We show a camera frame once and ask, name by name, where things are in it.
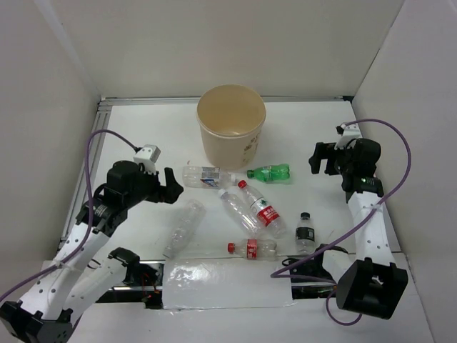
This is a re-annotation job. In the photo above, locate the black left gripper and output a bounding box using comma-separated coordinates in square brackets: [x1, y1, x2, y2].
[124, 164, 184, 208]

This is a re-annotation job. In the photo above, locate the clear capless bottle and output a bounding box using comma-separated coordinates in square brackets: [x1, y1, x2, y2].
[163, 199, 206, 259]

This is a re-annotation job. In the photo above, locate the cola bottle red cap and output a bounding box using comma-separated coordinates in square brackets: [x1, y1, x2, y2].
[227, 239, 277, 261]

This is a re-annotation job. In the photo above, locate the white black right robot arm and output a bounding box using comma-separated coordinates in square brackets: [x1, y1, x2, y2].
[308, 138, 408, 319]

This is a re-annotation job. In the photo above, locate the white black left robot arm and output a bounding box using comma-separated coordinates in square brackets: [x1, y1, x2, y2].
[1, 161, 184, 342]

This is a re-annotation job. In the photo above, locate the beige round bin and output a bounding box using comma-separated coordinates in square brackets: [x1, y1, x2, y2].
[196, 84, 266, 170]

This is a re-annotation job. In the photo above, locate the clear bottle blue white label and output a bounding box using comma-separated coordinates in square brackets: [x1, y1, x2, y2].
[182, 166, 236, 189]

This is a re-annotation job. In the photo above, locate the green plastic bottle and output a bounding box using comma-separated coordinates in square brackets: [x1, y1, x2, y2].
[246, 164, 291, 183]

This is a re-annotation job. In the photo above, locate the clear bottle white cap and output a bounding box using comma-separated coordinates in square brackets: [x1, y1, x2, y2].
[218, 189, 263, 238]

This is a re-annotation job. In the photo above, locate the small black label bottle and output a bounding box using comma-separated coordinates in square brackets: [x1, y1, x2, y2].
[295, 212, 316, 255]

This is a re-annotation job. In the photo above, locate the red label red cap bottle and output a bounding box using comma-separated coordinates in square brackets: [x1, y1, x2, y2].
[238, 180, 286, 238]

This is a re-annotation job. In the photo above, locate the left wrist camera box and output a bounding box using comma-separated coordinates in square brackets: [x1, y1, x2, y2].
[133, 144, 161, 174]

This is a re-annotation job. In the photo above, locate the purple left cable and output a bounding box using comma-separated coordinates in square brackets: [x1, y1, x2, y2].
[0, 129, 144, 304]

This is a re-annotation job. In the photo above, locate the purple cable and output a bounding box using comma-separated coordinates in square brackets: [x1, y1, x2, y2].
[271, 119, 413, 327]
[0, 129, 144, 304]

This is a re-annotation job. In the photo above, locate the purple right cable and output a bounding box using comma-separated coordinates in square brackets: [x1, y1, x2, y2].
[271, 119, 413, 327]

